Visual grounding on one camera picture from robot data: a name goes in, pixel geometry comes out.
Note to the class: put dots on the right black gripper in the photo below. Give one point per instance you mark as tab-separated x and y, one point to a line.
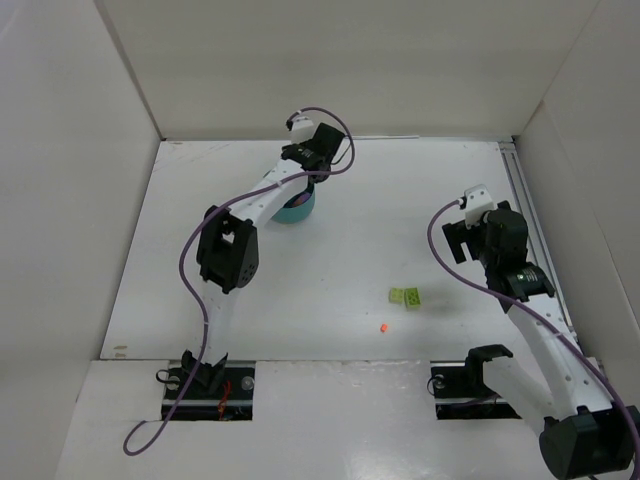
463	236

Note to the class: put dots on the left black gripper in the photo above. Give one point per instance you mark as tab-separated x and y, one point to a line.
302	153

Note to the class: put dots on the large purple lego brick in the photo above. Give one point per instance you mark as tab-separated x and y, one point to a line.
299	201

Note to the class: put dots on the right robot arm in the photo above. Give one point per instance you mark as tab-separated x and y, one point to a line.
584	428

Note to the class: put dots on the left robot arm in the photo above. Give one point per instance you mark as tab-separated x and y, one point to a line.
228	252

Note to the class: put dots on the teal round divided container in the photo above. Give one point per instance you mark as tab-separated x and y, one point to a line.
298	208

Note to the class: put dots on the green orange lego brick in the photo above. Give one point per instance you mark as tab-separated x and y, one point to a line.
412	299

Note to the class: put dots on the light green lego brick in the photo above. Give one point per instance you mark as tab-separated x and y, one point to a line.
396	295

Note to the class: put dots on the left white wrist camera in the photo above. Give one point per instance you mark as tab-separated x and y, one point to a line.
301	128

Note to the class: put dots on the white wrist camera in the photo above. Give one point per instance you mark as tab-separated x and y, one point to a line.
475	203
301	128

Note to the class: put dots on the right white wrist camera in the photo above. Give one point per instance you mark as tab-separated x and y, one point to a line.
475	203

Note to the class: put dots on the aluminium rail right edge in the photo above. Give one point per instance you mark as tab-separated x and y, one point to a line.
537	242

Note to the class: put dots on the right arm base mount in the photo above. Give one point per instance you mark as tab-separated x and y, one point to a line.
459	390

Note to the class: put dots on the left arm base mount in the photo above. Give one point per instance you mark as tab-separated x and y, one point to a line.
223	392

